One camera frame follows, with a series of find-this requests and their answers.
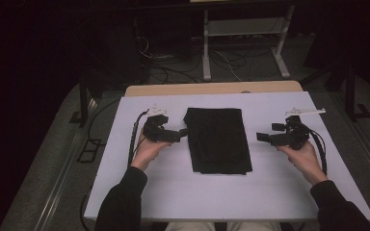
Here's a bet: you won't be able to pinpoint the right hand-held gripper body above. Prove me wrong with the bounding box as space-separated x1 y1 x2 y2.
273 108 327 151

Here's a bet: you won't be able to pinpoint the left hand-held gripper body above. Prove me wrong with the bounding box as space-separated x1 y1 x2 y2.
143 104 181 143

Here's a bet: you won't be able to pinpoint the black pants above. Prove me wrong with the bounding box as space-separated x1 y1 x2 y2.
183 107 253 176

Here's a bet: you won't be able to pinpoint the person's left hand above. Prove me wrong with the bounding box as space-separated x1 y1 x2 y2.
130 133 172 171

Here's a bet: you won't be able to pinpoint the person's right hand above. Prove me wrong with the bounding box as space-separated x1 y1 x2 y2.
276 142 329 187

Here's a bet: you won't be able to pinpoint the wooden table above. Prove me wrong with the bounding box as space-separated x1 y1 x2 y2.
123 80 304 98

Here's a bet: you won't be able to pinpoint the black metal stand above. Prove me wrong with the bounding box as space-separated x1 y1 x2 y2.
68 76 94 128
302 61 370 123

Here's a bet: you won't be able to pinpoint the white table board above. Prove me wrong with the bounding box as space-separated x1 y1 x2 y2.
83 90 370 223

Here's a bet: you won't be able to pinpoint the person's legs light trousers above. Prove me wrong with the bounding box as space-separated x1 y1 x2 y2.
165 220 282 231

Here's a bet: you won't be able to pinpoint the left hand-held gripper black cable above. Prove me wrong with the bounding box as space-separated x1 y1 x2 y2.
127 109 150 167

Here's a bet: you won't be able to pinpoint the hand-held gripper black cable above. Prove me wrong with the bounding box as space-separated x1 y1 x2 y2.
127 109 150 167
304 126 329 176

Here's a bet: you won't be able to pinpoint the right hand-held gripper black cable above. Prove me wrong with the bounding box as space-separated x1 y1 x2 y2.
304 126 329 176

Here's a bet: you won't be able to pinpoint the tangle of floor cables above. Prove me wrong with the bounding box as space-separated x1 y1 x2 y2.
136 35 249 85

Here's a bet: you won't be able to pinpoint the black floor cable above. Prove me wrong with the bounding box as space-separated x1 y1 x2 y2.
78 97 123 231

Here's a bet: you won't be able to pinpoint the white metal frame stand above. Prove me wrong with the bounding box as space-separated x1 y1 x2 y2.
201 4 296 81

